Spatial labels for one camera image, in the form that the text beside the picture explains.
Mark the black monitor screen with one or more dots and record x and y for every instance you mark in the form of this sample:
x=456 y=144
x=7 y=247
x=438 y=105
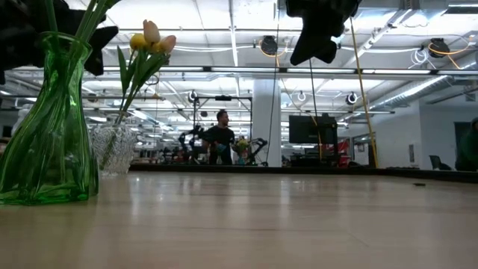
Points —
x=311 y=129

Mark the peach artificial tulip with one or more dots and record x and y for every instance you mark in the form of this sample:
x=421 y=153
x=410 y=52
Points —
x=151 y=30

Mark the cream artificial tulip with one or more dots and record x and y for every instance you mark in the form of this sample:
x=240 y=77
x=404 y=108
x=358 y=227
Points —
x=167 y=43

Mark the green glass vase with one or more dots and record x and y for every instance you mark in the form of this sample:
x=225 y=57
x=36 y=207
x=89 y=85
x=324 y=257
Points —
x=45 y=149

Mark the clear cut-glass vase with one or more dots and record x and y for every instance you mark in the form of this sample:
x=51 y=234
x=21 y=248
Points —
x=112 y=149

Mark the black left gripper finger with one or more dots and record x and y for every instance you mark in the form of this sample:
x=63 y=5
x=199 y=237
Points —
x=106 y=31
x=96 y=61

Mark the black gantry stand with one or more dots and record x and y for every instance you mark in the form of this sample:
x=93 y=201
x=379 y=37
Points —
x=223 y=98

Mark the person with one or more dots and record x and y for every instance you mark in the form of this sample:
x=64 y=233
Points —
x=220 y=138

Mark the black office chair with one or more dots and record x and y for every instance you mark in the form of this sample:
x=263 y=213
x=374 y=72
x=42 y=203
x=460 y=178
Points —
x=435 y=161

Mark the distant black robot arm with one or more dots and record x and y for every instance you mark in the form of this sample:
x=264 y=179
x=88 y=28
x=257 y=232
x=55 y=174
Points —
x=257 y=142
x=192 y=132

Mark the distant yellow flower bouquet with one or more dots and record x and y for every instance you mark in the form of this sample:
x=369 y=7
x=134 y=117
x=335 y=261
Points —
x=242 y=143

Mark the white structural column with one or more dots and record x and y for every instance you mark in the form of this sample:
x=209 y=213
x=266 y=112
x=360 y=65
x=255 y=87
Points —
x=267 y=119

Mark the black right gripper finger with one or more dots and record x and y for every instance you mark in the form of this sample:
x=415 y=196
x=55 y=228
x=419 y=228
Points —
x=308 y=37
x=330 y=41

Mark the small dark scrap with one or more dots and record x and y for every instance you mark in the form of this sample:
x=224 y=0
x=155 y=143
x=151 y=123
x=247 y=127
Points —
x=419 y=184

